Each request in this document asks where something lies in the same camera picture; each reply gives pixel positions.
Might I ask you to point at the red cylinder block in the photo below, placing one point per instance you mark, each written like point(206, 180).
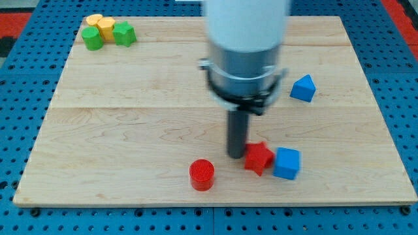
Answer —
point(201, 175)

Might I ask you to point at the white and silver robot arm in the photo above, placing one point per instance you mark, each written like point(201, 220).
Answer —
point(244, 38)

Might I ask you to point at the red star block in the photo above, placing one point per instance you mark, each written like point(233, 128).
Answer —
point(258, 157)

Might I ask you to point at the green star block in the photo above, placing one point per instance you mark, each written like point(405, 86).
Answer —
point(124, 34)

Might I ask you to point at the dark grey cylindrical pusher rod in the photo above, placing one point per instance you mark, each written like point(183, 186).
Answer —
point(237, 131)

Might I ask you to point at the light wooden board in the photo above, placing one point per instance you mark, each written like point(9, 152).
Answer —
point(125, 124)

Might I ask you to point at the blue cube block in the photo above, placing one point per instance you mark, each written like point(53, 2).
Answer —
point(287, 163)

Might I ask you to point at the blue triangular prism block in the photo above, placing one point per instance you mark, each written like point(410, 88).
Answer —
point(304, 89)

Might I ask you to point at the green cylinder block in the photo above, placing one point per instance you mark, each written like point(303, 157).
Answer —
point(92, 38)

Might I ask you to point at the yellow hexagon block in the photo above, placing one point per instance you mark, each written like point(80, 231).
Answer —
point(106, 27)

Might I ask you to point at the yellow cylinder block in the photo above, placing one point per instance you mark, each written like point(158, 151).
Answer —
point(93, 19)

